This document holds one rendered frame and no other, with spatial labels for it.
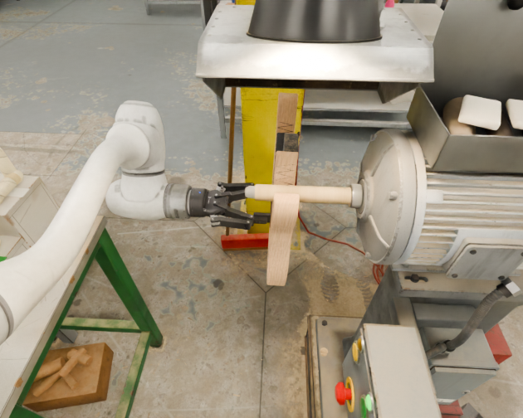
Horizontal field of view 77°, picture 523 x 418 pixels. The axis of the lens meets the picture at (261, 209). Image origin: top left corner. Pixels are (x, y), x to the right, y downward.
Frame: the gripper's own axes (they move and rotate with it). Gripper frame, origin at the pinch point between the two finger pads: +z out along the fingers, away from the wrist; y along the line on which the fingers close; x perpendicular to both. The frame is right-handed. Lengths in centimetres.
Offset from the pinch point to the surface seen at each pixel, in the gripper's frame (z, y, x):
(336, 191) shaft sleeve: 12.2, 11.8, 19.0
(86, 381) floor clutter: -76, 24, -96
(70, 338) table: -97, 4, -105
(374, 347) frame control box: 19.0, 35.6, 6.0
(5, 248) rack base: -66, 13, -7
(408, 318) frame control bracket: 29.7, 26.6, -2.4
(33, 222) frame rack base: -64, 4, -7
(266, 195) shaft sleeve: -0.8, 12.9, 18.0
